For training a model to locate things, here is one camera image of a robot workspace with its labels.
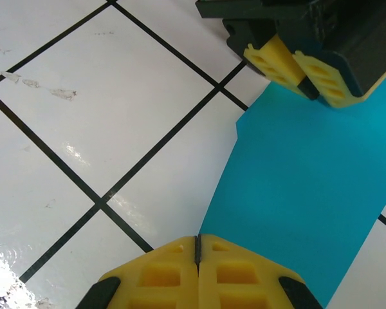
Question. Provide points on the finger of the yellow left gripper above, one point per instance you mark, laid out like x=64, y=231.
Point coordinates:
x=273, y=61
x=328, y=80

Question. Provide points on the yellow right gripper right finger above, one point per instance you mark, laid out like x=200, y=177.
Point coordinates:
x=238, y=280

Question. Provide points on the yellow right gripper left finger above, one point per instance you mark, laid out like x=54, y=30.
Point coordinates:
x=161, y=277

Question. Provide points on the blue paper sheet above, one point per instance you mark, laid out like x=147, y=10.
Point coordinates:
x=292, y=177

